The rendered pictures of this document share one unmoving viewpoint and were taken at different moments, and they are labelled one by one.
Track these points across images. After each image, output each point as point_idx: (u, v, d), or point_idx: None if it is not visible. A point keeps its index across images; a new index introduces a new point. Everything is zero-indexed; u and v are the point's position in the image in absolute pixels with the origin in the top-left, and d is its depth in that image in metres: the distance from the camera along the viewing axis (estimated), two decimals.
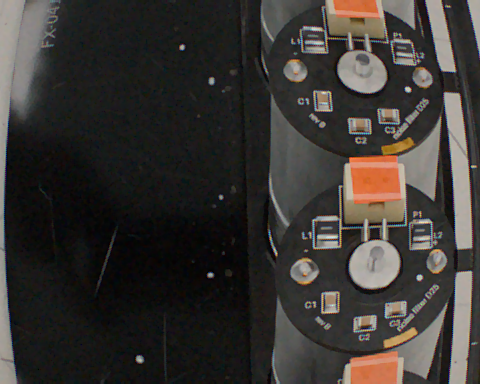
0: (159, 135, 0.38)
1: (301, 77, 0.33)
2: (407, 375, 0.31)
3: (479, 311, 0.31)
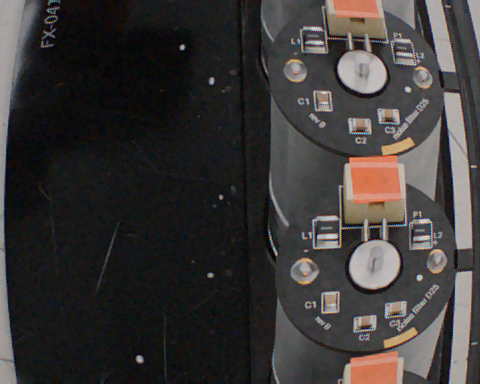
0: (159, 135, 0.38)
1: (301, 77, 0.33)
2: (407, 375, 0.31)
3: (479, 311, 0.31)
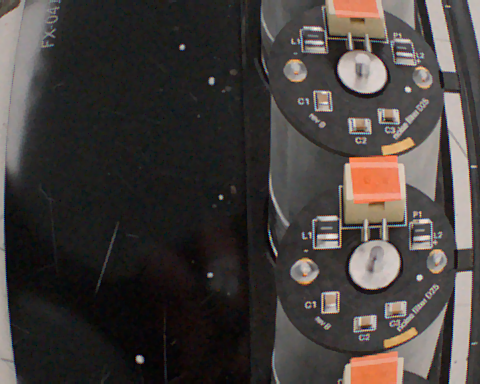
0: (159, 135, 0.38)
1: (301, 77, 0.33)
2: (407, 375, 0.31)
3: (479, 311, 0.31)
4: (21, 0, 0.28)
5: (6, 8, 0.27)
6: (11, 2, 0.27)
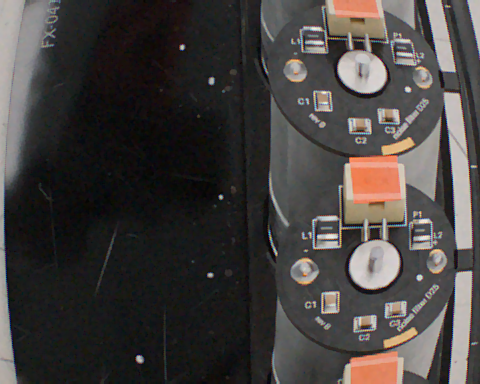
0: (159, 135, 0.38)
1: (301, 77, 0.33)
2: (407, 375, 0.31)
3: (479, 311, 0.31)
4: None
5: None
6: None
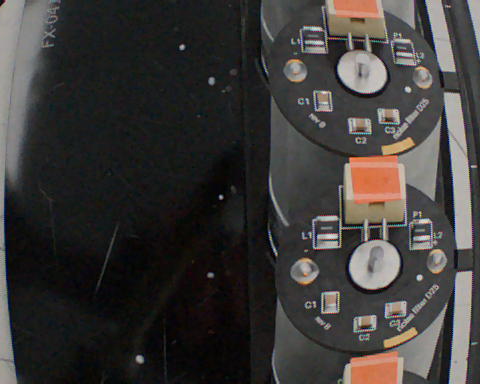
0: (159, 135, 0.38)
1: (301, 77, 0.33)
2: (407, 375, 0.31)
3: (479, 311, 0.31)
4: None
5: None
6: None
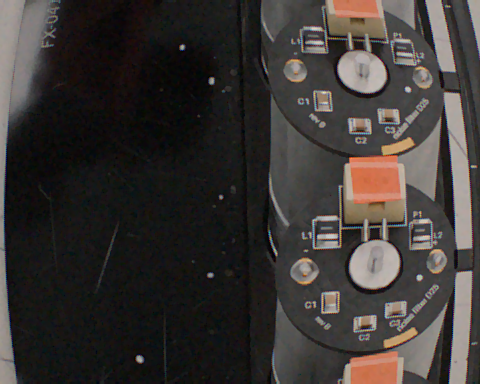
0: (159, 135, 0.38)
1: (301, 77, 0.33)
2: (407, 375, 0.31)
3: (479, 311, 0.31)
4: None
5: None
6: None
